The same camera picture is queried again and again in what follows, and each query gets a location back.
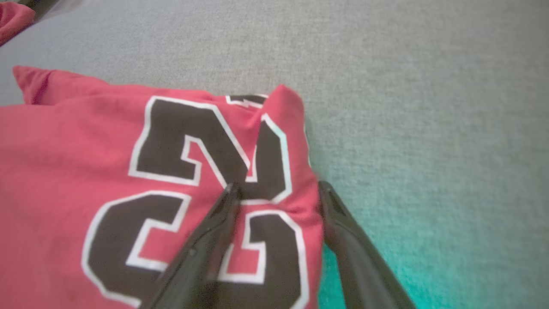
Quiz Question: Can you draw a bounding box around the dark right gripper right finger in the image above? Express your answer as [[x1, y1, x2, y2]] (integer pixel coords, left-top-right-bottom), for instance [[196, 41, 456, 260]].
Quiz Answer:
[[317, 180, 416, 309]]

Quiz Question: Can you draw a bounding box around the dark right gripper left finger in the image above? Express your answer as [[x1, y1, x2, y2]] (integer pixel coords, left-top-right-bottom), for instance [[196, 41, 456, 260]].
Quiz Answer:
[[144, 182, 243, 309]]

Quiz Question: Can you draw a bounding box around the red jersey with white sleeves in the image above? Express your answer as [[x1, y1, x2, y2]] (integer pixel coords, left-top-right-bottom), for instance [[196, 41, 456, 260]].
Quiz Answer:
[[0, 65, 324, 309]]

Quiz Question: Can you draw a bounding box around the plain red garment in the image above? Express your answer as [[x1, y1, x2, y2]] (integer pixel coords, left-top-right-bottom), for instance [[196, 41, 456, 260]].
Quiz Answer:
[[0, 1, 36, 47]]

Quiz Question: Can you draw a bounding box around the grey fabric sofa seat cushion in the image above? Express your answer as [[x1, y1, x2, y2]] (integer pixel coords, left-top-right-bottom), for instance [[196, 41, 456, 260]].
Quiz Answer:
[[0, 0, 549, 309]]

